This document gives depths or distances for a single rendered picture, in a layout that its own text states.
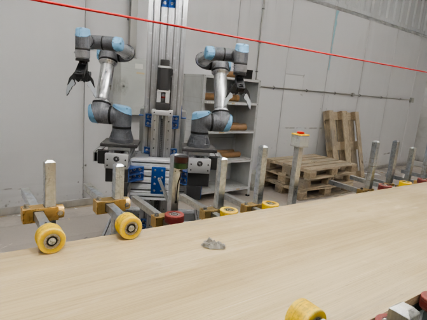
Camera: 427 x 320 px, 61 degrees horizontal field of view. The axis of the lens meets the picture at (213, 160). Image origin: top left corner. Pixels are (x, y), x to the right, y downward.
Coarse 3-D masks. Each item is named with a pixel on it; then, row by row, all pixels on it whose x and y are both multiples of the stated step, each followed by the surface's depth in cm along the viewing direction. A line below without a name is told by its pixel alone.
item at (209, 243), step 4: (208, 240) 126; (212, 240) 126; (200, 244) 124; (204, 244) 123; (208, 244) 123; (212, 244) 123; (216, 244) 123; (220, 244) 123; (224, 244) 123; (212, 248) 122; (216, 248) 122; (220, 248) 123; (224, 248) 123
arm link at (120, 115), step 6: (114, 108) 225; (120, 108) 223; (126, 108) 226; (108, 114) 224; (114, 114) 224; (120, 114) 224; (126, 114) 226; (108, 120) 226; (114, 120) 225; (120, 120) 225; (126, 120) 226; (120, 126) 226; (126, 126) 227
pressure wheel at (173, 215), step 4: (168, 212) 151; (172, 212) 152; (176, 212) 153; (180, 212) 152; (168, 216) 147; (172, 216) 147; (176, 216) 148; (180, 216) 148; (168, 220) 147; (172, 220) 147; (176, 220) 147; (180, 220) 148
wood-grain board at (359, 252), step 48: (384, 192) 216; (96, 240) 122; (144, 240) 125; (192, 240) 128; (240, 240) 131; (288, 240) 135; (336, 240) 139; (384, 240) 143; (0, 288) 91; (48, 288) 92; (96, 288) 94; (144, 288) 96; (192, 288) 98; (240, 288) 100; (288, 288) 102; (336, 288) 104; (384, 288) 106
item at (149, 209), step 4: (132, 196) 183; (136, 196) 183; (132, 200) 183; (136, 200) 179; (140, 200) 178; (136, 204) 179; (140, 204) 175; (144, 204) 172; (148, 204) 172; (140, 208) 175; (144, 208) 171; (148, 208) 168; (152, 208) 168; (148, 212) 168; (152, 212) 164; (156, 212) 163; (160, 212) 164; (164, 220) 155; (164, 224) 155; (168, 224) 151
